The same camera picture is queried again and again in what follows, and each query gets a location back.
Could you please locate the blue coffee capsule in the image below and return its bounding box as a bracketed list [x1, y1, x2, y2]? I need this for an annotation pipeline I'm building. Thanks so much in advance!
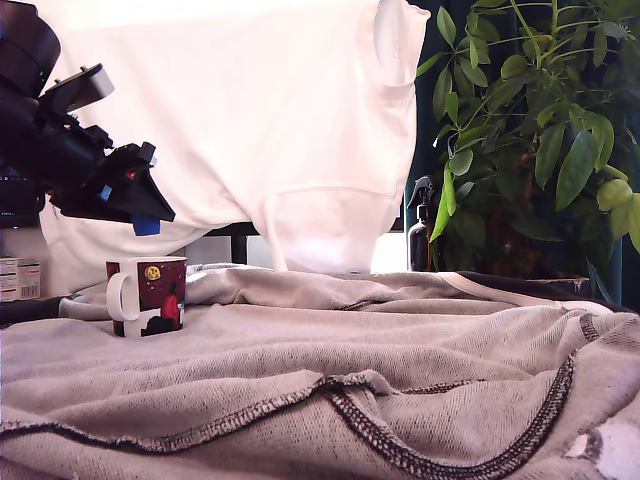
[132, 214, 162, 237]

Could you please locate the red picture coffee mug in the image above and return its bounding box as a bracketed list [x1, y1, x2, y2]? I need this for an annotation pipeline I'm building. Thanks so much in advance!
[105, 256, 189, 339]

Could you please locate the white printed cardboard box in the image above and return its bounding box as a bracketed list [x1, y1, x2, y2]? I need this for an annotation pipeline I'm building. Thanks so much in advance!
[0, 256, 42, 303]

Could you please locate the white shirt draped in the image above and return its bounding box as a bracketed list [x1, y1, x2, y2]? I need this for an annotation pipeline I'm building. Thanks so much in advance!
[38, 0, 432, 296]

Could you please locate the black cloth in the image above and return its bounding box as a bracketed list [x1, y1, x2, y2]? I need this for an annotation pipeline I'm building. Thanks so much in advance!
[0, 296, 65, 329]

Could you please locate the grey sweatshirt cloth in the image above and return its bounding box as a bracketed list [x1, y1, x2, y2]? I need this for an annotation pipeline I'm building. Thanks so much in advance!
[0, 263, 640, 480]

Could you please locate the black spray bottle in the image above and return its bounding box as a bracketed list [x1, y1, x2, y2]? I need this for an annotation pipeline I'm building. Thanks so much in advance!
[406, 175, 434, 272]

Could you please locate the green leafy houseplant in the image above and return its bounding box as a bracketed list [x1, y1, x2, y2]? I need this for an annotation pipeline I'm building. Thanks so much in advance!
[415, 0, 640, 281]

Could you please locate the pale grey camera box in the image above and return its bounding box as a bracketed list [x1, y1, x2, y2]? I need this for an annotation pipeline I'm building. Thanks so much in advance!
[38, 63, 117, 115]

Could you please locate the black stand frame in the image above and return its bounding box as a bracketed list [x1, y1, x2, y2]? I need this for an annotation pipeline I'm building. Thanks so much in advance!
[205, 222, 261, 271]

